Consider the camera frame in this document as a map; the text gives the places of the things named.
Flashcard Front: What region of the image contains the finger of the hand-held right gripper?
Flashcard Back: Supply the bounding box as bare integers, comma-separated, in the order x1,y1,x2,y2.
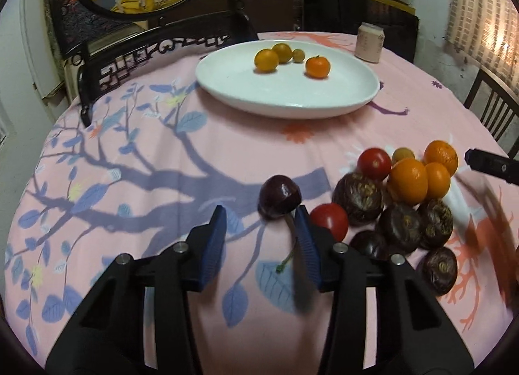
464,148,519,186

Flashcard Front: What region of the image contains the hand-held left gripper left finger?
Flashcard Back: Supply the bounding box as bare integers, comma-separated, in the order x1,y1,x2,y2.
45,205,228,375

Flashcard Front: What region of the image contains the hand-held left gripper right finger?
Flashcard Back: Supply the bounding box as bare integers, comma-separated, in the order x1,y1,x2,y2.
294,205,475,375

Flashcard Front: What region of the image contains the red cherry tomato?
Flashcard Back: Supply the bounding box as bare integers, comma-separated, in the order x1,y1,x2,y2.
310,202,349,242
357,148,392,181

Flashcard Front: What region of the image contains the mandarin orange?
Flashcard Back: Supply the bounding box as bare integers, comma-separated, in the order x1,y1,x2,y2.
305,55,332,79
386,158,429,206
424,140,459,175
425,162,452,200

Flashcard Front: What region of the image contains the dark red cherry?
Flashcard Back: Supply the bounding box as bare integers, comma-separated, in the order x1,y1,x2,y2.
259,174,303,274

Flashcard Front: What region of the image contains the dark brown water chestnut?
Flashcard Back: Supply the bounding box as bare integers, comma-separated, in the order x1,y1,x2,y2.
332,172,384,226
349,230,390,260
375,203,424,255
421,246,459,296
417,199,454,250

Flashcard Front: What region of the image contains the white oval plate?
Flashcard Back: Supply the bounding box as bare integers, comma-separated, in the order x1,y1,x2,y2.
195,40,380,119

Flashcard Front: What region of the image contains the dark wooden slatted chair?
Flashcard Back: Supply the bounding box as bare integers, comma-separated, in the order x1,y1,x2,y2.
463,70,519,149

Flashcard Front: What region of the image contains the pink printed tablecloth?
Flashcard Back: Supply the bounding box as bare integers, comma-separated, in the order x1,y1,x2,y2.
4,31,515,375

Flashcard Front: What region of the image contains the pale pink drink can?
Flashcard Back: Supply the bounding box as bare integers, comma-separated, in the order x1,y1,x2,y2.
355,22,385,63

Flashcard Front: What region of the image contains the yellow cherry tomato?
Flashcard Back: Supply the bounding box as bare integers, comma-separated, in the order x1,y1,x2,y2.
272,43,293,63
254,48,280,73

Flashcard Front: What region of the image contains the dark brown cabinet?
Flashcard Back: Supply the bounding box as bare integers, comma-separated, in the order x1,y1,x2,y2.
178,0,303,41

